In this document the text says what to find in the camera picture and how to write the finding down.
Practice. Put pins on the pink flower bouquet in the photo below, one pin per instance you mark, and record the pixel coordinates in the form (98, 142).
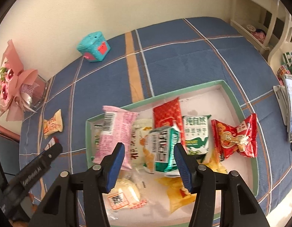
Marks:
(16, 85)

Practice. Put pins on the green white patterned box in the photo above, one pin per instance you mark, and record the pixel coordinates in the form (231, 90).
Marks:
(290, 59)

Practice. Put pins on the pink small object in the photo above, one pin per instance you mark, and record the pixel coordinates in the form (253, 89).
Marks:
(259, 35)

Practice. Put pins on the person's left hand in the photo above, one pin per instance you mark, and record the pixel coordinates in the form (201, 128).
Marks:
(31, 198)

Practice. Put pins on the white phone stand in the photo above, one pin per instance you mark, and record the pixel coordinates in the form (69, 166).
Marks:
(281, 101)

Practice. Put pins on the dark red snack packet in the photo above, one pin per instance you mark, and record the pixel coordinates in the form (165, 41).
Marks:
(51, 143)

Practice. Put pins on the orange beige snack packet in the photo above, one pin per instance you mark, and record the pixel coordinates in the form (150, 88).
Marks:
(52, 124)

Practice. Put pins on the pink snack packet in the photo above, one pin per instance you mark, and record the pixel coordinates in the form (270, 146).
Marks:
(115, 134)

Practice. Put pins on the teal toy box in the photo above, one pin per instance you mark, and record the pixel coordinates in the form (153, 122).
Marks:
(94, 47)

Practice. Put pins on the white tray with teal rim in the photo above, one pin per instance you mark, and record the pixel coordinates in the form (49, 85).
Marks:
(202, 104)

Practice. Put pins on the green edged pastry packet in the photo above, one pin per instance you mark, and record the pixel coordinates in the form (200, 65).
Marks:
(96, 141)

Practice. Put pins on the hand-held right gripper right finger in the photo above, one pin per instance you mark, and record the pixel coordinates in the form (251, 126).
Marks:
(183, 167)

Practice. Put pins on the red gold patterned packet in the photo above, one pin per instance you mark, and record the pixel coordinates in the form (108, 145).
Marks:
(167, 111)

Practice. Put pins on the clear round pastry packet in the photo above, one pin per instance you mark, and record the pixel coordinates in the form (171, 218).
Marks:
(127, 191)

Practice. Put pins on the yellow cake packet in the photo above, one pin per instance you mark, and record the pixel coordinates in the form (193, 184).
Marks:
(176, 194)

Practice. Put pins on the bright red snack packet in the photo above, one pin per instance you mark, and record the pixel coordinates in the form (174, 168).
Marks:
(235, 139)

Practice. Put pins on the green white biscuit packet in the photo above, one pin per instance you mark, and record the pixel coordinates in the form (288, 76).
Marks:
(195, 132)

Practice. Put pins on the pink wooden frame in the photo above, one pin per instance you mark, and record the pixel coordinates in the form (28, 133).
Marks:
(6, 130)

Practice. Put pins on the clear acrylic box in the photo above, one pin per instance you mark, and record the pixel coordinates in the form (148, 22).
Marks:
(39, 87)

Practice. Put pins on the green white cracker packet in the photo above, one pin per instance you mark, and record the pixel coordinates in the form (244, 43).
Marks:
(162, 151)

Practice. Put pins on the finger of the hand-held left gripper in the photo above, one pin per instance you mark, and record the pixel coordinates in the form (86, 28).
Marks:
(52, 153)

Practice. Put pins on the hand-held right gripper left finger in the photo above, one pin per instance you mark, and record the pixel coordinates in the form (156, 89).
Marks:
(115, 167)

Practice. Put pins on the cream white shelf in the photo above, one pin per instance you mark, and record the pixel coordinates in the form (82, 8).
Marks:
(275, 11)

